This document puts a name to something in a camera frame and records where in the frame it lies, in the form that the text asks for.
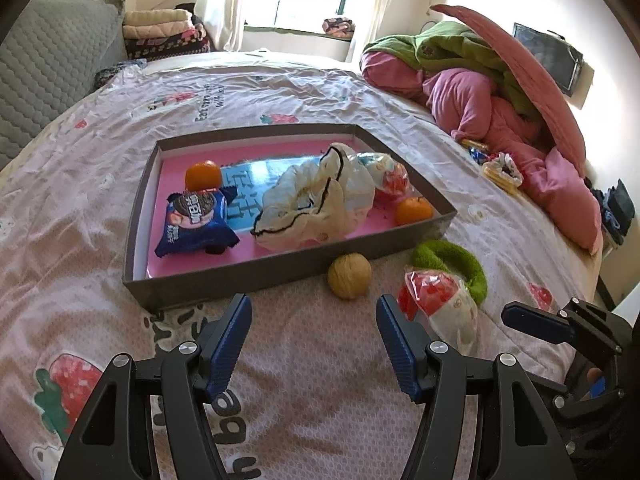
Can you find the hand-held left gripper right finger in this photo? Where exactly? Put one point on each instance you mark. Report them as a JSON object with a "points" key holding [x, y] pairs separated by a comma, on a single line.
{"points": [[397, 350]]}

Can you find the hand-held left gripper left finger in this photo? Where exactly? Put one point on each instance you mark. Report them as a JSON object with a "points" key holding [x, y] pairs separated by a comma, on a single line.
{"points": [[230, 350]]}

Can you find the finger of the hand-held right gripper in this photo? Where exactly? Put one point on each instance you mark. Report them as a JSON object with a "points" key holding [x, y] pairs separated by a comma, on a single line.
{"points": [[535, 322], [555, 394]]}

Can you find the plastic-wrapped white toy egg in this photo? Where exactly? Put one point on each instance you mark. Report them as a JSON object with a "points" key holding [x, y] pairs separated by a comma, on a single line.
{"points": [[440, 305]]}

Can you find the grey cardboard box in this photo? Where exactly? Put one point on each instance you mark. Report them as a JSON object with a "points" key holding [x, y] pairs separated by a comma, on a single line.
{"points": [[225, 277]]}

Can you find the walnut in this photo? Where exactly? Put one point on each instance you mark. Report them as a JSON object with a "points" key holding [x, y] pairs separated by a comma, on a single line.
{"points": [[350, 276]]}

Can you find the green fuzzy scrunchie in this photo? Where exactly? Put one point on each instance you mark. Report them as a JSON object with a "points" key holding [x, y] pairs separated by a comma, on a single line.
{"points": [[465, 265]]}

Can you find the blue cookie packet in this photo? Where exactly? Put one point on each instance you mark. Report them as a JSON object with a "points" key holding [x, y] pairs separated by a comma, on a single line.
{"points": [[195, 220]]}

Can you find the orange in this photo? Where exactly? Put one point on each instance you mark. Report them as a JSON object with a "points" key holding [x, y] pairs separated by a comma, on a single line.
{"points": [[202, 176], [414, 211]]}

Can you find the cream scrunchie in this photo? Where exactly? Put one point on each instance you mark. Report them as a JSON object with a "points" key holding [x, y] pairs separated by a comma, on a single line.
{"points": [[310, 205]]}

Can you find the plastic-wrapped red toy egg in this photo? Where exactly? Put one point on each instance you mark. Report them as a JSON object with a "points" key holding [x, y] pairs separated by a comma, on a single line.
{"points": [[392, 177]]}

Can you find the strawberry print bed sheet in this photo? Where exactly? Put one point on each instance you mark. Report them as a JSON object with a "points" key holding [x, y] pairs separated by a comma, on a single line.
{"points": [[310, 400]]}

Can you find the dark folded clothes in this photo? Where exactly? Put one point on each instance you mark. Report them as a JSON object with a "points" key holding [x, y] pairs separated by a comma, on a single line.
{"points": [[612, 210]]}

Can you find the yellow wafer packet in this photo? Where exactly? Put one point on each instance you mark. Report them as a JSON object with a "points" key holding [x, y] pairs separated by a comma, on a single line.
{"points": [[497, 180]]}

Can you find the small snack wrappers pile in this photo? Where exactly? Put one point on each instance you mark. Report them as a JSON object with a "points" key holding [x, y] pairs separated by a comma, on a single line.
{"points": [[510, 165]]}

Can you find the small blue packet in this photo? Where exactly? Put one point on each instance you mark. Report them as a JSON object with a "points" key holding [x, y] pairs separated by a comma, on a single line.
{"points": [[480, 156]]}

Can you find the small biscuit packet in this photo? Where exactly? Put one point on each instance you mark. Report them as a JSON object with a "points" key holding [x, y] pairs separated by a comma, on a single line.
{"points": [[475, 144]]}

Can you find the pink quilt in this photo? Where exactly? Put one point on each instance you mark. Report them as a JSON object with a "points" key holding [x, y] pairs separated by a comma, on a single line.
{"points": [[475, 100]]}

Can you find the pink quilted mat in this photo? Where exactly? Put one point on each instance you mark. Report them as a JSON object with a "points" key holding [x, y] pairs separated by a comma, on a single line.
{"points": [[530, 85]]}

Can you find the green blanket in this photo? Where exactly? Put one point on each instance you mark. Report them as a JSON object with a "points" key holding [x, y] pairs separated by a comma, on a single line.
{"points": [[450, 45]]}

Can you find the blue patterned cloth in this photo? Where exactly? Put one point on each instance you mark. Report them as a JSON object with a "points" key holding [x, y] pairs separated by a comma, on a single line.
{"points": [[120, 72]]}

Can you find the dark checkered folded blanket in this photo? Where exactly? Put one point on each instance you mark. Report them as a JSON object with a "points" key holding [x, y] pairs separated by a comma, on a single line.
{"points": [[165, 46]]}

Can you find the patterned cloth bundle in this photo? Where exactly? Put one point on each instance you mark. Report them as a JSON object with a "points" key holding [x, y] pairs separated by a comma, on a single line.
{"points": [[339, 27]]}

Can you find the cream folded blanket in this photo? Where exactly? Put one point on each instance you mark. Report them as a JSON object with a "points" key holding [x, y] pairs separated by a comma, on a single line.
{"points": [[155, 22]]}

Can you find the black cloth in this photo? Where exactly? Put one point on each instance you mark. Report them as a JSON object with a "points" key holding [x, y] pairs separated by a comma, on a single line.
{"points": [[187, 14]]}

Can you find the white curtain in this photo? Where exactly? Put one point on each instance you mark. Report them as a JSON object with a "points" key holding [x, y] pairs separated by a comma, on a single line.
{"points": [[222, 5], [372, 10]]}

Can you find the grey quilted headboard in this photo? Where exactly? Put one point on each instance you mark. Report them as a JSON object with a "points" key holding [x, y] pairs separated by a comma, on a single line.
{"points": [[50, 60]]}

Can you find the wall television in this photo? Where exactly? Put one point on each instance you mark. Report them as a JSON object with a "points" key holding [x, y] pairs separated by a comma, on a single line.
{"points": [[550, 57]]}

